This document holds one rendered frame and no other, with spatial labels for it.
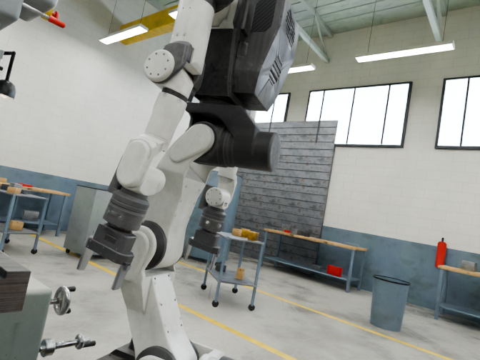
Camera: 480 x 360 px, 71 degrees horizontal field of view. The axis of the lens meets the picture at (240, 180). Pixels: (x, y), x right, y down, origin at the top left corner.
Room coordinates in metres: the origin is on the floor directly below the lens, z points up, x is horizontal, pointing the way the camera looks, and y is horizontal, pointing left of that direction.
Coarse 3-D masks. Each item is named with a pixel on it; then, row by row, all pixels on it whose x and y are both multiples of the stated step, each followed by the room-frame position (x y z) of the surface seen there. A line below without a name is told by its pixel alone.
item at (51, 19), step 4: (24, 4) 1.08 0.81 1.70; (28, 8) 1.09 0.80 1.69; (32, 8) 1.10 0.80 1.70; (36, 12) 1.11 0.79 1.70; (40, 12) 1.12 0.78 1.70; (44, 16) 1.13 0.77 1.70; (48, 16) 1.14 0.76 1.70; (52, 16) 1.15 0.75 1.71; (48, 20) 1.15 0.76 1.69; (52, 20) 1.15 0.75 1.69; (56, 20) 1.16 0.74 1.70; (56, 24) 1.17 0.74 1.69; (60, 24) 1.17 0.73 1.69; (64, 24) 1.18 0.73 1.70
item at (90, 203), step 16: (240, 176) 7.28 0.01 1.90; (80, 192) 5.51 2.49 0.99; (96, 192) 5.29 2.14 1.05; (80, 208) 5.46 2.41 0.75; (96, 208) 5.34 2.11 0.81; (80, 224) 5.40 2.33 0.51; (96, 224) 5.39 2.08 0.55; (192, 224) 7.18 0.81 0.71; (224, 224) 6.95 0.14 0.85; (80, 240) 5.35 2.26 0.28; (224, 240) 7.07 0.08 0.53
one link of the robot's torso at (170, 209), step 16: (192, 128) 0.95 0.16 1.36; (208, 128) 0.93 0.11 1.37; (176, 144) 0.96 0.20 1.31; (192, 144) 0.94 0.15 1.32; (208, 144) 0.93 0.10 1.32; (176, 160) 0.96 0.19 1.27; (192, 160) 0.96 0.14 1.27; (176, 176) 0.97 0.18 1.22; (192, 176) 1.04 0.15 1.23; (208, 176) 1.10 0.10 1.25; (160, 192) 1.01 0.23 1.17; (176, 192) 0.99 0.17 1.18; (192, 192) 1.04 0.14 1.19; (160, 208) 1.01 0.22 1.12; (176, 208) 0.99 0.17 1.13; (192, 208) 1.08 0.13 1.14; (144, 224) 1.00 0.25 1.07; (160, 224) 1.01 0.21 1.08; (176, 224) 1.02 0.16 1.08; (160, 240) 0.98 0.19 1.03; (176, 240) 1.04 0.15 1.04; (160, 256) 0.98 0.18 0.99; (176, 256) 1.07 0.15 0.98
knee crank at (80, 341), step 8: (80, 336) 1.39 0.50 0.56; (88, 336) 1.43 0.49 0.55; (48, 344) 1.29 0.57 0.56; (56, 344) 1.32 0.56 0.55; (64, 344) 1.34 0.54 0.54; (72, 344) 1.37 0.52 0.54; (80, 344) 1.38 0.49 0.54; (88, 344) 1.42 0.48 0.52; (40, 352) 1.31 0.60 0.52; (48, 352) 1.28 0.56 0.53
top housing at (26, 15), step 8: (24, 0) 1.11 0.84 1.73; (32, 0) 1.10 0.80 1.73; (40, 0) 1.10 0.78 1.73; (48, 0) 1.11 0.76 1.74; (56, 0) 1.14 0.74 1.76; (24, 8) 1.17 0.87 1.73; (40, 8) 1.15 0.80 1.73; (48, 8) 1.14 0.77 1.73; (24, 16) 1.24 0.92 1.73; (32, 16) 1.23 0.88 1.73
